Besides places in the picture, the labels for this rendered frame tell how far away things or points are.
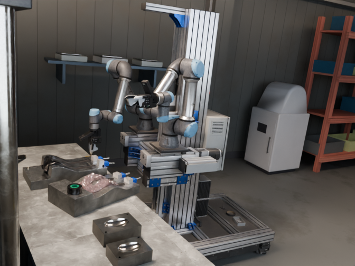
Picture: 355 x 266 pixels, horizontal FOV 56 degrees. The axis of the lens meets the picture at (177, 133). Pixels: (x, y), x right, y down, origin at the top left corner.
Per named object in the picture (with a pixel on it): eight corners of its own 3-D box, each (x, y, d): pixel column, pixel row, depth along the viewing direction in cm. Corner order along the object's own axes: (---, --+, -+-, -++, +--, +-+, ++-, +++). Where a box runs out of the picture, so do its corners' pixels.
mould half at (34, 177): (93, 167, 256) (94, 150, 253) (106, 179, 236) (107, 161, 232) (22, 175, 228) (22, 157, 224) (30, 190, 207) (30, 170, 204)
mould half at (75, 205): (113, 180, 235) (113, 165, 232) (139, 192, 220) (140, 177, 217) (47, 201, 197) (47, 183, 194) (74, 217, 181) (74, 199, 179)
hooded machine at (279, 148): (273, 159, 589) (287, 81, 555) (300, 172, 536) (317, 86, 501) (241, 162, 557) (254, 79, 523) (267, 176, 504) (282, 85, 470)
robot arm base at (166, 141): (173, 142, 258) (174, 129, 255) (182, 148, 245) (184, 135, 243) (155, 142, 251) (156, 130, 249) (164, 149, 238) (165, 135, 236)
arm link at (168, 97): (174, 105, 213) (175, 92, 211) (163, 106, 205) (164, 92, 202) (165, 103, 218) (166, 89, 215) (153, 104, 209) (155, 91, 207)
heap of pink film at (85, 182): (103, 178, 223) (104, 167, 221) (121, 186, 212) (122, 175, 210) (69, 188, 203) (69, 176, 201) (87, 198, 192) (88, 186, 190)
